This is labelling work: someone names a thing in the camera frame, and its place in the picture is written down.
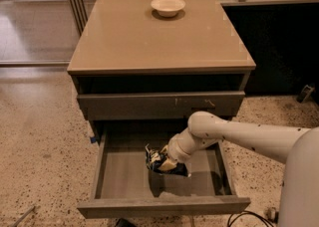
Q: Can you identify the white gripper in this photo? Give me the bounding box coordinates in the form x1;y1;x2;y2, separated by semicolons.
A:
159;132;192;172

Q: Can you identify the blue chip bag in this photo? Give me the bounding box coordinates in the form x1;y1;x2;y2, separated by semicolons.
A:
145;145;190;177

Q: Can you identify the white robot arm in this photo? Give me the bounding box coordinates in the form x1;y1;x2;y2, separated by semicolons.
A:
160;112;319;227

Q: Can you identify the open grey middle drawer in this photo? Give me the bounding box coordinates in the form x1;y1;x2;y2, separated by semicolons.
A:
78;119;250;218

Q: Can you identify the closed grey top drawer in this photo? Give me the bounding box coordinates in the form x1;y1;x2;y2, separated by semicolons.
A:
77;91;245;120

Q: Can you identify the dark object under drawer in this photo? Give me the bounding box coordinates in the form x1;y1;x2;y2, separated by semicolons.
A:
115;218;137;227

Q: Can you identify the grey drawer cabinet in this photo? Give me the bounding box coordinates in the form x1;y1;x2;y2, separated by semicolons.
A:
68;0;255;140

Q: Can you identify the blue tape piece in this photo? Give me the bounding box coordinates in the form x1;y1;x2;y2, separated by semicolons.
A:
90;136;97;143

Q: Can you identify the white power strip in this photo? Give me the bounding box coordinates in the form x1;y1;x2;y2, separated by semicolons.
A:
265;207;279;224

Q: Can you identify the white ceramic bowl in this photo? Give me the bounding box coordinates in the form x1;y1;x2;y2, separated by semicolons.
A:
151;0;185;18

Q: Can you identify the metal rod on floor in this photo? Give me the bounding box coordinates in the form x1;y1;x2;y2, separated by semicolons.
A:
9;205;36;227

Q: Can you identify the black cable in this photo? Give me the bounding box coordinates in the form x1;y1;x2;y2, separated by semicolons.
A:
226;210;275;227

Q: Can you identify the dark floor bracket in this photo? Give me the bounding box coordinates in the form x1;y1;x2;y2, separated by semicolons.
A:
297;84;315;103

